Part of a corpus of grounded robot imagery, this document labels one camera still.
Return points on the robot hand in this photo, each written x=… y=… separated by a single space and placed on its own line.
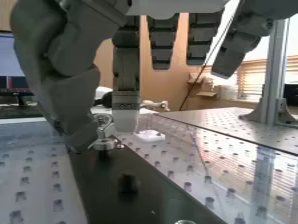
x=67 y=66

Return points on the computer screen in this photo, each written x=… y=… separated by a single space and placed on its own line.
x=13 y=73

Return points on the small white jointed device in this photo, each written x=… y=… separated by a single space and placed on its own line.
x=154 y=105

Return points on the small white box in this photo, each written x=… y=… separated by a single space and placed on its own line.
x=149 y=135

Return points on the thin stick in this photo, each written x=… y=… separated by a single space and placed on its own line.
x=208 y=63

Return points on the black plate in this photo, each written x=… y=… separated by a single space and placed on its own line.
x=150 y=200

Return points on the clear box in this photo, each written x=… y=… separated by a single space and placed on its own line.
x=248 y=186

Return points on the aluminium frame post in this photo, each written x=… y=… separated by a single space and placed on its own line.
x=274 y=83

